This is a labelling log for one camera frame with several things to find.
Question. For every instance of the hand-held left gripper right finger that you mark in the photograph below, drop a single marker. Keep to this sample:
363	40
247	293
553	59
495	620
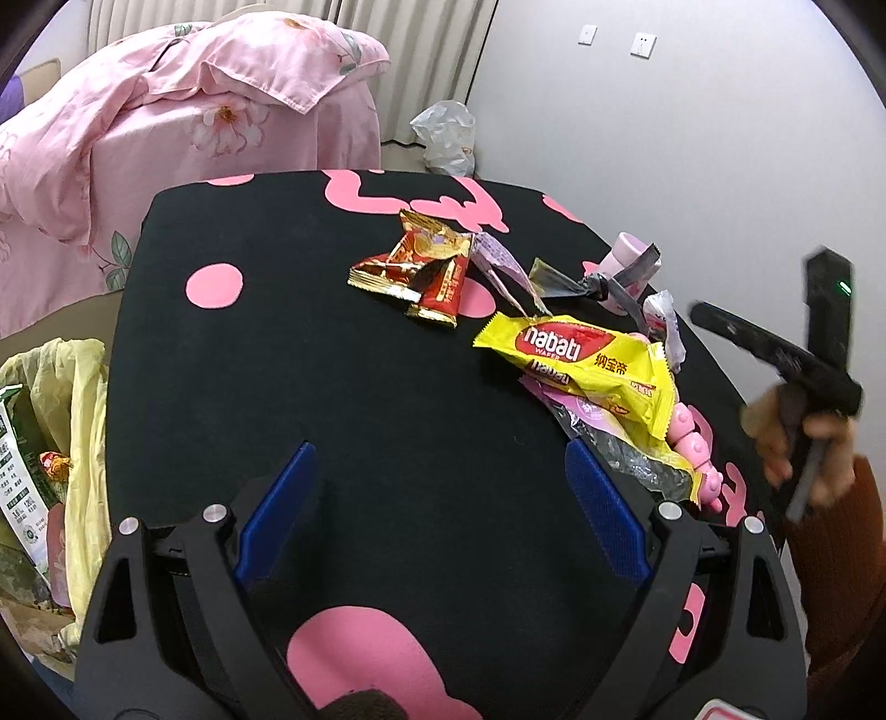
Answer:
609	516

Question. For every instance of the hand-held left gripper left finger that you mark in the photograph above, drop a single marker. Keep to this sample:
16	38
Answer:
277	516

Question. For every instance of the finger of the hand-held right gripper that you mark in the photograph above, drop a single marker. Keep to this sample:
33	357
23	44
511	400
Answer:
727	325

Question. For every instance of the pink and yellow chip bag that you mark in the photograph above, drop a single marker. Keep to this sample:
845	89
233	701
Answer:
595	415

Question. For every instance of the yellow wafer wrapper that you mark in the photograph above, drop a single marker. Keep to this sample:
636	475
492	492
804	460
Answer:
588	360

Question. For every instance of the waste bin with yellow liner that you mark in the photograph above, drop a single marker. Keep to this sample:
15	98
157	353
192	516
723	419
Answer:
83	429

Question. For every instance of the person's right forearm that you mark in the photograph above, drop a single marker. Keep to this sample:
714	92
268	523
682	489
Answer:
851	588

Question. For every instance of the person's right hand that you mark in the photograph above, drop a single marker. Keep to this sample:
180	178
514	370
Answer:
837	457

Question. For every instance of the clear white wrapper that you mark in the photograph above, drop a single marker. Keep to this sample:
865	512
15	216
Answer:
661	311

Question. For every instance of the pink plastic toy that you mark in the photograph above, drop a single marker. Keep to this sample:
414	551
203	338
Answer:
692	436

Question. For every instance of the pale pink cup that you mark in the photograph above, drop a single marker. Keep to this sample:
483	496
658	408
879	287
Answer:
626	249

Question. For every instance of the black tablecloth with pink print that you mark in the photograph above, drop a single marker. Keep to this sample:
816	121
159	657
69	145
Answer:
311	381

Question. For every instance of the grey foil wrapper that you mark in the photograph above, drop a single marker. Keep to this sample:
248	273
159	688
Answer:
554	280

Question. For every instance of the lilac wrapper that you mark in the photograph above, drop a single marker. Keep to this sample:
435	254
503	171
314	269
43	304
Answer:
495	253

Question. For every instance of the green and white packet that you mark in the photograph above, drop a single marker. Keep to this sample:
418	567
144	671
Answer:
21	484

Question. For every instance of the small red wrapper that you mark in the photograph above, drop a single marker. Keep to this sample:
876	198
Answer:
439	291

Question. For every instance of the gold and red wrapper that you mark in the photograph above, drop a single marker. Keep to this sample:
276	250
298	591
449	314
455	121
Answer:
408	259

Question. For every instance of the clear plastic bag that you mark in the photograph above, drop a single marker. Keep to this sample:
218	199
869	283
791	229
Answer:
446	138

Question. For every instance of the bed with pink floral sheet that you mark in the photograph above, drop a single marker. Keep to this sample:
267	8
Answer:
277	145

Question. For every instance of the pink floral duvet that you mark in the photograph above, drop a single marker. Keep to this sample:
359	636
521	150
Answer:
173	90

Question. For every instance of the white wall socket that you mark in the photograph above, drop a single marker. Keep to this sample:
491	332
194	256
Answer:
642	45

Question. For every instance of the white wall switch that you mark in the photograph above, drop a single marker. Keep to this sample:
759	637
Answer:
587	33

